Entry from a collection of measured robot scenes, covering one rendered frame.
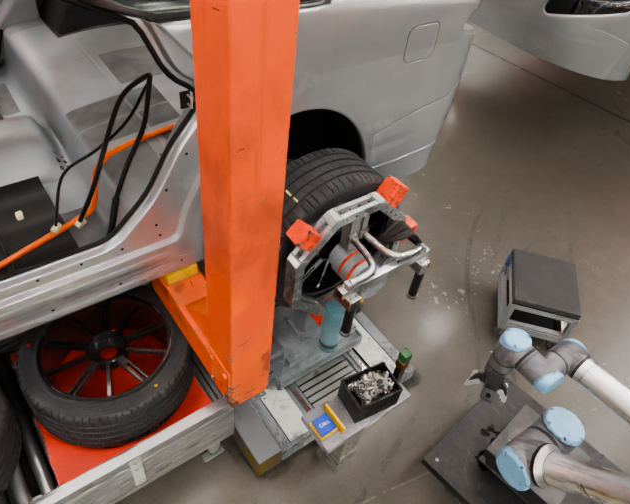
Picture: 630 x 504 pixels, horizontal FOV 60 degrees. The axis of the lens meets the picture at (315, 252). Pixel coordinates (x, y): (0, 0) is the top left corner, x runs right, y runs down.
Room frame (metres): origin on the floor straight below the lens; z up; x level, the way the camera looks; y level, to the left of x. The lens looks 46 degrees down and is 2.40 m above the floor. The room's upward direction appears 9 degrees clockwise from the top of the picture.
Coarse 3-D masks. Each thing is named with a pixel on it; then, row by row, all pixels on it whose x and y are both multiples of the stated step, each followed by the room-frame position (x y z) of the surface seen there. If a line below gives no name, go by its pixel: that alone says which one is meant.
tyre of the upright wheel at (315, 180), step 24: (288, 168) 1.62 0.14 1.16; (312, 168) 1.62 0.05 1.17; (336, 168) 1.64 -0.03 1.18; (360, 168) 1.68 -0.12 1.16; (288, 192) 1.52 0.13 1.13; (312, 192) 1.52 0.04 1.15; (336, 192) 1.52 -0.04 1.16; (360, 192) 1.60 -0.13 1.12; (288, 216) 1.44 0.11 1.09; (312, 216) 1.45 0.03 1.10; (288, 240) 1.39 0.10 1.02
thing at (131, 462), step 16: (224, 400) 1.08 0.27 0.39; (192, 416) 0.99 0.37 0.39; (208, 416) 1.00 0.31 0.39; (224, 416) 1.05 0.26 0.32; (160, 432) 0.91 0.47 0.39; (176, 432) 0.92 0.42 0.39; (192, 432) 0.95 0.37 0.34; (128, 448) 0.83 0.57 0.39; (144, 448) 0.84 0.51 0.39; (160, 448) 0.86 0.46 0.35; (176, 448) 0.90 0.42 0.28; (112, 464) 0.77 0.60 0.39; (128, 464) 0.78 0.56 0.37; (144, 464) 0.82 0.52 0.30; (80, 480) 0.69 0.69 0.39; (96, 480) 0.71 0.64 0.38; (112, 480) 0.74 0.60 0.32; (144, 480) 0.80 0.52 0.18; (48, 496) 0.63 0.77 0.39; (64, 496) 0.64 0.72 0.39; (80, 496) 0.66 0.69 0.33
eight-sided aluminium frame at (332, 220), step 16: (336, 208) 1.48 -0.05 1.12; (352, 208) 1.52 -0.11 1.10; (368, 208) 1.51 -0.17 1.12; (384, 208) 1.57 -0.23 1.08; (320, 224) 1.43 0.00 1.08; (336, 224) 1.41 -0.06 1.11; (320, 240) 1.38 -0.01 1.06; (288, 256) 1.36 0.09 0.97; (304, 256) 1.34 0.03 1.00; (384, 256) 1.66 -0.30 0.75; (288, 272) 1.34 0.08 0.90; (288, 288) 1.35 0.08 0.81; (304, 304) 1.36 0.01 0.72; (320, 304) 1.44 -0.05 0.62
